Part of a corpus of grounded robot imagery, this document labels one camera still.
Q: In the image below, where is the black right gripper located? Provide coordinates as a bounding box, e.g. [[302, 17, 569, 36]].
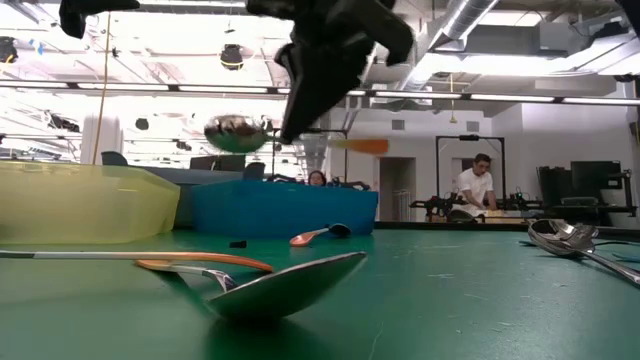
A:
[[245, 0, 415, 145]]

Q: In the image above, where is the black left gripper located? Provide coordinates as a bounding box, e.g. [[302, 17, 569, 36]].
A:
[[58, 0, 141, 40]]

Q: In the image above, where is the orange-handled metal spoon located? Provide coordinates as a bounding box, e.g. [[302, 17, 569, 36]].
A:
[[0, 249, 275, 274], [203, 113, 390, 156], [134, 249, 369, 322], [288, 222, 353, 248]]

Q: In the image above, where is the black ceiling-mounted device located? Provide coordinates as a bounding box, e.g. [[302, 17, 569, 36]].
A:
[[218, 43, 246, 72]]

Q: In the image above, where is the long ceiling light strip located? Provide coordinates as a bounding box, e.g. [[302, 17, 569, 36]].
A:
[[349, 88, 640, 107], [0, 79, 291, 97]]

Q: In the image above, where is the black monitor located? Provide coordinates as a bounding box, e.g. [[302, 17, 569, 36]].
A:
[[569, 159, 623, 193], [189, 154, 248, 173]]

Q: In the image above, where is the dark blue plastic tray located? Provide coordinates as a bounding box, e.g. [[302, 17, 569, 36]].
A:
[[189, 179, 380, 239]]

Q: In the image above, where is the grey-blue plastic bin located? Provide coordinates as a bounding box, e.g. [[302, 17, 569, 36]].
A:
[[99, 150, 268, 188]]

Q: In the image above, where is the yellow-green plastic tray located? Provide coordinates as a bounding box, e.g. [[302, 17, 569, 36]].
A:
[[0, 160, 182, 247]]

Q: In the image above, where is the pile of loose spoons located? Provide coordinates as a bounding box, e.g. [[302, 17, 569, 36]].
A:
[[0, 227, 640, 360]]

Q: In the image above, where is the black equipment rack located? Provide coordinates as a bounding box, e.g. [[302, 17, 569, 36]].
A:
[[537, 164, 639, 219]]

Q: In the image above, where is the silver ceiling duct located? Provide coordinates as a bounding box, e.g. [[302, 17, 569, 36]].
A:
[[403, 0, 501, 94]]

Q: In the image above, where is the black metal frame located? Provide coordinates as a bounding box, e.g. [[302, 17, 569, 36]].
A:
[[434, 133, 507, 211]]

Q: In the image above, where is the blue-handled metal spoon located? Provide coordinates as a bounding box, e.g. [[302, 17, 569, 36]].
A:
[[519, 222, 600, 249], [527, 218, 640, 287]]

